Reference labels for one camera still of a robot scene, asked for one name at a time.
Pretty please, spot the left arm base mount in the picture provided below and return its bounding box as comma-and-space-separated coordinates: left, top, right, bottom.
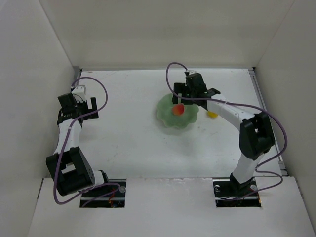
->
79, 179, 126, 208

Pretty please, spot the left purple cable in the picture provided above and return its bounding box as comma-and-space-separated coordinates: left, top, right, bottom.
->
53, 77, 120, 207

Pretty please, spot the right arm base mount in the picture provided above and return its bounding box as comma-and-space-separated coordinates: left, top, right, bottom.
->
213, 178, 261, 208

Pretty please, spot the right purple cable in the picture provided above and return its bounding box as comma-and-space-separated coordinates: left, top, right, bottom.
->
165, 62, 288, 201

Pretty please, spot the left aluminium table rail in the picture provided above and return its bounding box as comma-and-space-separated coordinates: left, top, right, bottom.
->
73, 66, 82, 82

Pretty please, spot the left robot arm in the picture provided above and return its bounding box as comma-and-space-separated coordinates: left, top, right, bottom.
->
46, 93, 109, 196

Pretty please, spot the red orange fake peach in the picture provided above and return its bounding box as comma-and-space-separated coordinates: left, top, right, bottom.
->
171, 104, 185, 116

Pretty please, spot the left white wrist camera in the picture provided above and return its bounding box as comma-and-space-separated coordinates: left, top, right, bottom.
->
71, 85, 86, 97

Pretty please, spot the yellow fake pear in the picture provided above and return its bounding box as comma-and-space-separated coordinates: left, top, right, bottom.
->
207, 111, 218, 119

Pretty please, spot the purple cable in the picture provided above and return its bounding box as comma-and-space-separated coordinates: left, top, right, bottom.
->
53, 77, 120, 207
165, 62, 288, 201

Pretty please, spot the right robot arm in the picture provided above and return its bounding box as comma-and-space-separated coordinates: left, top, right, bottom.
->
168, 71, 275, 198

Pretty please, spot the green wavy fruit bowl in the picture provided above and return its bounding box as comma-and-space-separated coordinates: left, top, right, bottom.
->
156, 93, 199, 129

